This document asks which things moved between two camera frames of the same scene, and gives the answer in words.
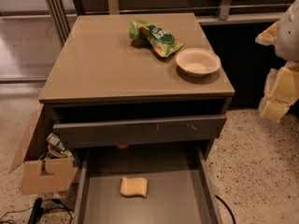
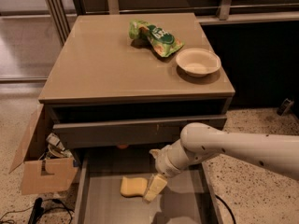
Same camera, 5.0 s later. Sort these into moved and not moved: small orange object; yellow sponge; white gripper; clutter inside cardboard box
Moved: white gripper
Not moved: yellow sponge; clutter inside cardboard box; small orange object
